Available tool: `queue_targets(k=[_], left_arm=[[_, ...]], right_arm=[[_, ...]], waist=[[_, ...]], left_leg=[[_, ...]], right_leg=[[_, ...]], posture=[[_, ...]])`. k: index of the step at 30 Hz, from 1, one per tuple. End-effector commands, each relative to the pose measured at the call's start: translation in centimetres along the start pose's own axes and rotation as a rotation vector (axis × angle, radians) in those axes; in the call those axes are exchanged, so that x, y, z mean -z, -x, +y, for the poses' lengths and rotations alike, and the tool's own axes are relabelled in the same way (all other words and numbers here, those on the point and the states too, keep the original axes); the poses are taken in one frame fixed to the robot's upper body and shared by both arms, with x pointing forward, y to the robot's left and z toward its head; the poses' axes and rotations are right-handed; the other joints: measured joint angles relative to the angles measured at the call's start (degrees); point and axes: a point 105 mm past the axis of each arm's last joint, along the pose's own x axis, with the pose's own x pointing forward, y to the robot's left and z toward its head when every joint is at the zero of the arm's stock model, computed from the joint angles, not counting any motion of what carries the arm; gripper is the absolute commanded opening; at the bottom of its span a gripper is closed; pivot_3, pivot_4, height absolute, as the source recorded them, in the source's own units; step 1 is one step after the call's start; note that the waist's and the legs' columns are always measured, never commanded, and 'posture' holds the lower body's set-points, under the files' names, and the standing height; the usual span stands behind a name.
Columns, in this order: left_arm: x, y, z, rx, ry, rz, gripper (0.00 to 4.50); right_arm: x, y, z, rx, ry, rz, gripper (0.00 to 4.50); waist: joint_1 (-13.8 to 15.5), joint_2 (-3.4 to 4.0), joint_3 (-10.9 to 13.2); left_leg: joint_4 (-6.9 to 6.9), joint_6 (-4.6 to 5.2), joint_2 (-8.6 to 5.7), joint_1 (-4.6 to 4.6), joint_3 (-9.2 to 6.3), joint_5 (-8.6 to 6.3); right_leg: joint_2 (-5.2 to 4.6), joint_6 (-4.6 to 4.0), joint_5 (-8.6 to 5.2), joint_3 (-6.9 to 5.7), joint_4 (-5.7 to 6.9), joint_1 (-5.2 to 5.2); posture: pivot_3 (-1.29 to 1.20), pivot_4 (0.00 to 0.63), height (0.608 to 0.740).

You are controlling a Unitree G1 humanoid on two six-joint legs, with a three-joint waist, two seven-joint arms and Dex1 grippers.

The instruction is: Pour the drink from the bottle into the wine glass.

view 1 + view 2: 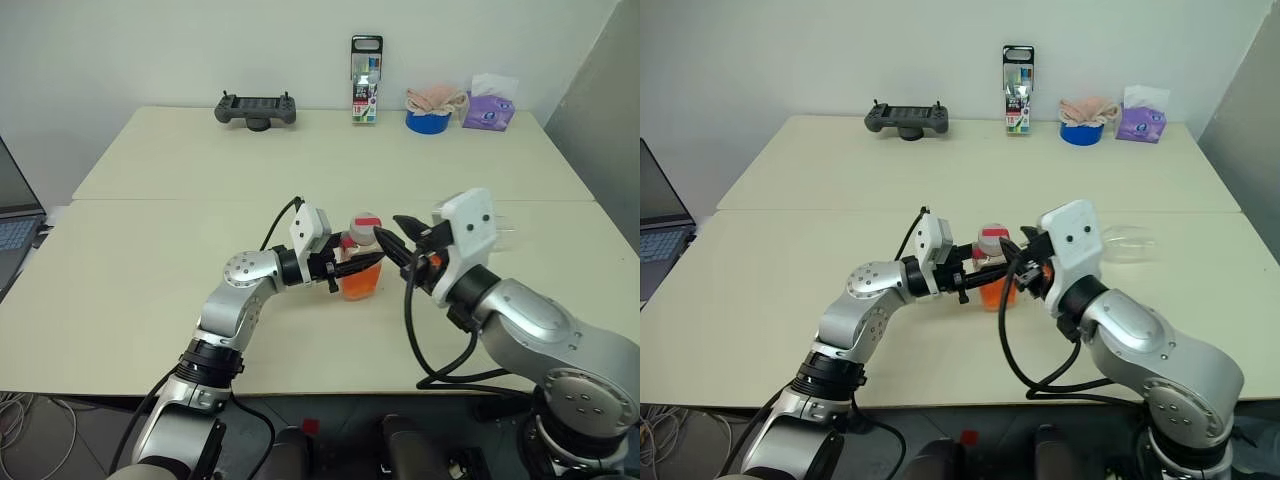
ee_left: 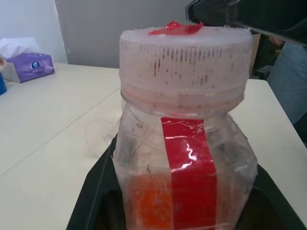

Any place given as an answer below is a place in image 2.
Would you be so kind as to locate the brown cardboard box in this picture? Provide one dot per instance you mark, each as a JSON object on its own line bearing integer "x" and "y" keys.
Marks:
{"x": 255, "y": 52}

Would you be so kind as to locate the person in blue jeans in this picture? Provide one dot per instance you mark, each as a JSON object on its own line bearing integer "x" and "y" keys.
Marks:
{"x": 290, "y": 81}

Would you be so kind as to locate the purple tissue box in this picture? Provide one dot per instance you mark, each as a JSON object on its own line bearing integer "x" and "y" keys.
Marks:
{"x": 31, "y": 67}

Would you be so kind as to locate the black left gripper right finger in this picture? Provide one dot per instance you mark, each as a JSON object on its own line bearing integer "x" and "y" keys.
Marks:
{"x": 271, "y": 206}

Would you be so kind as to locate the clear plastic bottle red tape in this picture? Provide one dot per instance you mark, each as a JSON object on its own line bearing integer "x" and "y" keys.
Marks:
{"x": 187, "y": 143}

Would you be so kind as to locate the black flat panel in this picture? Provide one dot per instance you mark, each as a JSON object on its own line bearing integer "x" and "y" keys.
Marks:
{"x": 251, "y": 14}

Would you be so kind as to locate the blue round object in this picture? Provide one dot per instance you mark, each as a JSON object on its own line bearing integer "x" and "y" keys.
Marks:
{"x": 2, "y": 85}

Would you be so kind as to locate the clear wine glass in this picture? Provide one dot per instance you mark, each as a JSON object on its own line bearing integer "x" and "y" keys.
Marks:
{"x": 98, "y": 134}

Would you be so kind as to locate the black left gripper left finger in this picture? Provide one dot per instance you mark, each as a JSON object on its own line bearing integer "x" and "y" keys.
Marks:
{"x": 92, "y": 191}

